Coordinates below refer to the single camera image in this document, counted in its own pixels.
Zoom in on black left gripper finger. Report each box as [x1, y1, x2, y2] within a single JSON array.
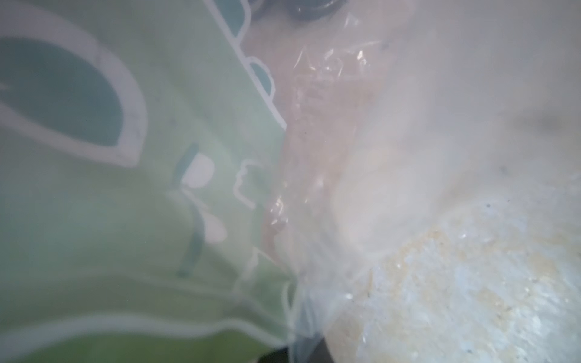
[[257, 337, 335, 363]]

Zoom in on clear zip-top bag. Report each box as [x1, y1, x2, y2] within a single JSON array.
[[1, 1, 580, 362]]

